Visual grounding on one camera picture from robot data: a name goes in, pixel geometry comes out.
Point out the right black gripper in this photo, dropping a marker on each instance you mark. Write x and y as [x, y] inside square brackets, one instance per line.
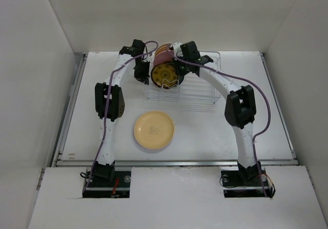
[178, 71]

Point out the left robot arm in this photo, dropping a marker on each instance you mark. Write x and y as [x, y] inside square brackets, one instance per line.
[110, 105]

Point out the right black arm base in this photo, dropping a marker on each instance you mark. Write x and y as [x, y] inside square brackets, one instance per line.
[235, 187]

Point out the white wire dish rack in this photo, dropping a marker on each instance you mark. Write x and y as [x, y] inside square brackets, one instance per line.
[193, 94]

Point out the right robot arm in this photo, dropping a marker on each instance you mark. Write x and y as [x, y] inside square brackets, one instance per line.
[240, 107]

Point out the pink plastic plate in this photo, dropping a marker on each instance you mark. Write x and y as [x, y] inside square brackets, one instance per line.
[161, 60]

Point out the beige plastic plate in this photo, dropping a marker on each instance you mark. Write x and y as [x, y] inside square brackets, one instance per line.
[154, 130]

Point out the yellow patterned plate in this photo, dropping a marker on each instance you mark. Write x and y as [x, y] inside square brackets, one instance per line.
[164, 76]

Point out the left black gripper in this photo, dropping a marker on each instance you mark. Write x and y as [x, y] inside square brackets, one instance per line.
[144, 77]

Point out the orange plastic plate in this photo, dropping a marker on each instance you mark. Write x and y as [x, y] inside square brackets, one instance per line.
[162, 50]

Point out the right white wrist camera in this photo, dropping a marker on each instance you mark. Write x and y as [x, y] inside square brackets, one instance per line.
[175, 49]

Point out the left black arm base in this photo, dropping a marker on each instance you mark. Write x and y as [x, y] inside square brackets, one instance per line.
[112, 185]

